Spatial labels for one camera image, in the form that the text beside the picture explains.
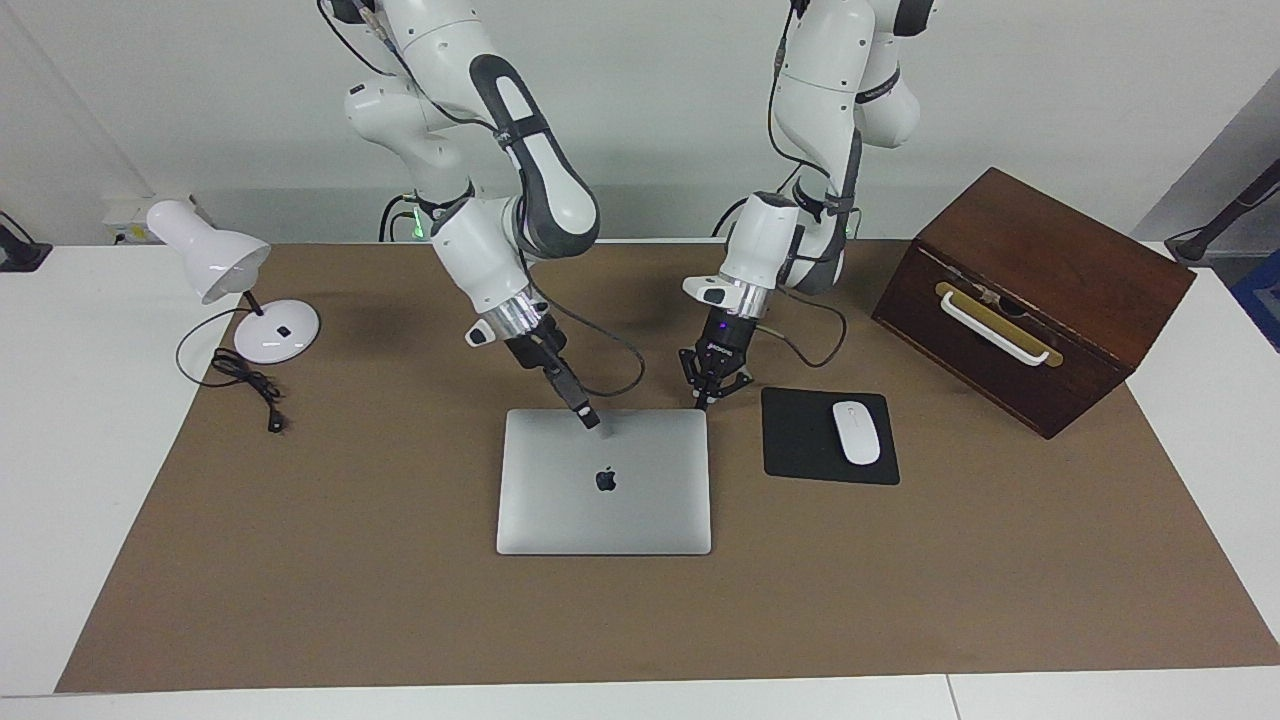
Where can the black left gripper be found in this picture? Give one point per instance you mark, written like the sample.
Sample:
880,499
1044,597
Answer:
728,345

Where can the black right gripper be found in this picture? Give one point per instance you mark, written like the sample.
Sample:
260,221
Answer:
540,352

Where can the grey apple laptop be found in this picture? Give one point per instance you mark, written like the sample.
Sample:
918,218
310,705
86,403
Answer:
600,510

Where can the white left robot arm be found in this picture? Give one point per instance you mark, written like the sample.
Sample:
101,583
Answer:
820,90

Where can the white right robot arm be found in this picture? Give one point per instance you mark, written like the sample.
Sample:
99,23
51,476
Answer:
470,250

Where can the black mouse pad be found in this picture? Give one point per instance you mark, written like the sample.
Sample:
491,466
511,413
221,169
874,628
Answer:
800,440

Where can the white computer mouse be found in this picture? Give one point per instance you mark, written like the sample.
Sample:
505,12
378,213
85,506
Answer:
856,433

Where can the brown table mat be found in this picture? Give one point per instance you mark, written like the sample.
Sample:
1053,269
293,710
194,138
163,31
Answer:
400,600

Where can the dark wooden box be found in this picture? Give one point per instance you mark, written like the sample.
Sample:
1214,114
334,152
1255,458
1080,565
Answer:
1060,250

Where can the white desk lamp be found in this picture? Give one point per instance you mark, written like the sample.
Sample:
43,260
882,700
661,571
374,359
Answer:
215,255

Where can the black tripod leg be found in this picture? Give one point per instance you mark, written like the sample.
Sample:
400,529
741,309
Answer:
1225,215

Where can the blue object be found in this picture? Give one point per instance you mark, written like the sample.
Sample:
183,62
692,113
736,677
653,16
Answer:
1262,300

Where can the black stand foot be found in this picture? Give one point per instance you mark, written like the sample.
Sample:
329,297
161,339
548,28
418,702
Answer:
20,255

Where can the white wall power outlet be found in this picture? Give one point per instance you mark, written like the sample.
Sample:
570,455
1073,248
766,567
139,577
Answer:
125,212

